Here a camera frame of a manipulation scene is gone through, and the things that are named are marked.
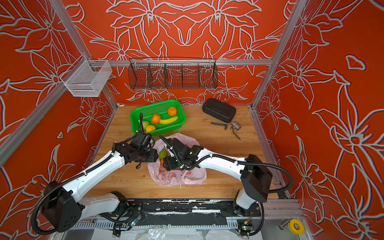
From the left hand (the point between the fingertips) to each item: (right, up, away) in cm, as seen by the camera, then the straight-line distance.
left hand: (155, 155), depth 81 cm
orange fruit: (-5, +20, +23) cm, 31 cm away
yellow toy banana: (+1, +18, +26) cm, 32 cm away
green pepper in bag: (+3, -1, +5) cm, 6 cm away
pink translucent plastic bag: (+4, -9, -7) cm, 12 cm away
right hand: (+6, -3, -4) cm, 8 cm away
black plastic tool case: (+41, +27, +29) cm, 57 cm away
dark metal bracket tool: (+45, +15, +26) cm, 54 cm away
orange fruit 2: (+6, +26, +29) cm, 40 cm away
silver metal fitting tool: (+52, +15, +23) cm, 59 cm away
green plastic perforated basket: (-4, +28, +36) cm, 46 cm away
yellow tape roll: (+67, -29, -13) cm, 74 cm away
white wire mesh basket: (-46, +46, +10) cm, 65 cm away
